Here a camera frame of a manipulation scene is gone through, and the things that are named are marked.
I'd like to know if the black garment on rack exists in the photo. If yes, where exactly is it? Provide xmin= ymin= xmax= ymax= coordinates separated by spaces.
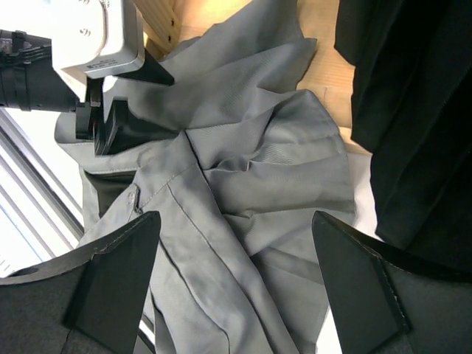
xmin=334 ymin=0 xmax=471 ymax=271

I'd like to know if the grey pleated skirt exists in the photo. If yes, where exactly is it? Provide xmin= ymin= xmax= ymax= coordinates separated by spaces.
xmin=55 ymin=1 xmax=355 ymax=353

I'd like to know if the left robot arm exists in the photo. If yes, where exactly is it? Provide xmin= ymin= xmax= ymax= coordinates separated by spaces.
xmin=1 ymin=30 xmax=175 ymax=156

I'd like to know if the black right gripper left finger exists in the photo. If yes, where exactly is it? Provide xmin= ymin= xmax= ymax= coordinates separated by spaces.
xmin=1 ymin=212 xmax=161 ymax=353

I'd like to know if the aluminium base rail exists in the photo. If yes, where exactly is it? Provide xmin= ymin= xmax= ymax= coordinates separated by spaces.
xmin=1 ymin=109 xmax=84 ymax=277

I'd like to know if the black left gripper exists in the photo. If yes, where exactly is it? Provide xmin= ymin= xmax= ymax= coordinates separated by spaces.
xmin=75 ymin=50 xmax=178 ymax=156

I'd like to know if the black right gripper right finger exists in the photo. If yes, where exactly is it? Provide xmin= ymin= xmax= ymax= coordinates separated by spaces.
xmin=312 ymin=211 xmax=471 ymax=353

